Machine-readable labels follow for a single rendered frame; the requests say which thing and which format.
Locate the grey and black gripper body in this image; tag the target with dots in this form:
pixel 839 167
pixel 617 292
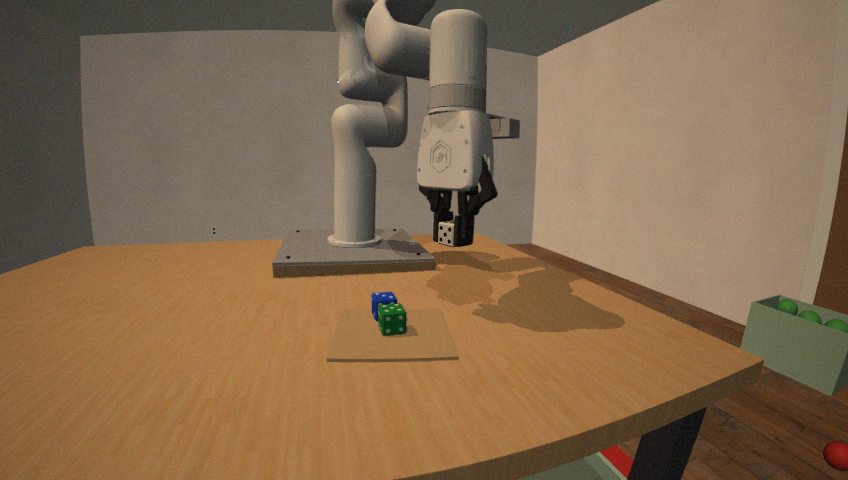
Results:
pixel 452 143

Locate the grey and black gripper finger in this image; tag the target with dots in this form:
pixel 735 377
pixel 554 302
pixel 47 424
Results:
pixel 440 205
pixel 464 222

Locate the white die with black pips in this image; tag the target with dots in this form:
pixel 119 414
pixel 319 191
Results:
pixel 446 233

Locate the blue die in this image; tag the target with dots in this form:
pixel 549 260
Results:
pixel 381 299

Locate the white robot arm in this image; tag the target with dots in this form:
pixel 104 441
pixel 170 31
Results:
pixel 454 61

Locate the tan flat mat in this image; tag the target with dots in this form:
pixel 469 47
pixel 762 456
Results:
pixel 357 338

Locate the green die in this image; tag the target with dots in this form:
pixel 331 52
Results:
pixel 392 319

